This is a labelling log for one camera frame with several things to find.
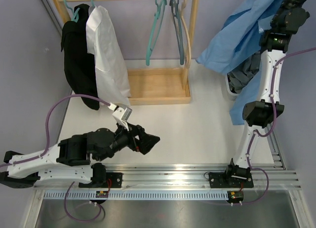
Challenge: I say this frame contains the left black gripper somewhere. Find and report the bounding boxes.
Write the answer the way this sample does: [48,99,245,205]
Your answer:
[97,119,160,162]

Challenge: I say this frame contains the teal hanger of blue shirt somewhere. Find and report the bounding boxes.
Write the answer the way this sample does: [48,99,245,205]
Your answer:
[145,0,167,66]

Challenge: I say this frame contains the wooden hanger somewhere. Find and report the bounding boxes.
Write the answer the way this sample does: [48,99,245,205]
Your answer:
[180,0,192,69]

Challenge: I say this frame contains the grey shirt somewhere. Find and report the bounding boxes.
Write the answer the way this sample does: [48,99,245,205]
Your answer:
[228,52,261,94]

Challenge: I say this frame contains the blue-grey hanger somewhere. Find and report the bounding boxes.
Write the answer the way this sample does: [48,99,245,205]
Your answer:
[169,0,185,65]

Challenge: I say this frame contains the light blue shirt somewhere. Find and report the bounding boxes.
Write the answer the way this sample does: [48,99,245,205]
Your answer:
[196,0,291,126]

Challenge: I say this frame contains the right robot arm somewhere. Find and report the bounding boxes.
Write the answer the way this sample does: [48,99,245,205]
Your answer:
[219,0,310,188]

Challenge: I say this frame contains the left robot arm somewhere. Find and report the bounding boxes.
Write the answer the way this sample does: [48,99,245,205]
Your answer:
[0,124,160,189]

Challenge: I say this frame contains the black shirt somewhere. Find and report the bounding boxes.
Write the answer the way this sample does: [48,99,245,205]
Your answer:
[61,4,98,98]

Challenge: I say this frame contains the white shirt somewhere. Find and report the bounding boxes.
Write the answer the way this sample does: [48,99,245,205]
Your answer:
[86,6,131,106]

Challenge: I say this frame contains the teal hanger of black shirt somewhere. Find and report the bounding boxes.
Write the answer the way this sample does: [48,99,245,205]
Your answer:
[63,0,80,23]

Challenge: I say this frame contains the wooden clothes rack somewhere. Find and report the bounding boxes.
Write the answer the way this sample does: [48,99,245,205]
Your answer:
[53,0,199,105]

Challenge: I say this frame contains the white plastic basket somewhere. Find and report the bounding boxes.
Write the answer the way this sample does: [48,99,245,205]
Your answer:
[225,75,238,101]

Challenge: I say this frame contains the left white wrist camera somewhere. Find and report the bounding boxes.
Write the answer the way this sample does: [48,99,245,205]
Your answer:
[108,103,132,131]

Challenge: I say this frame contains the aluminium mounting rail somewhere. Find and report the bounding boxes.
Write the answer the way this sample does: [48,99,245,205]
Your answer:
[33,163,302,201]

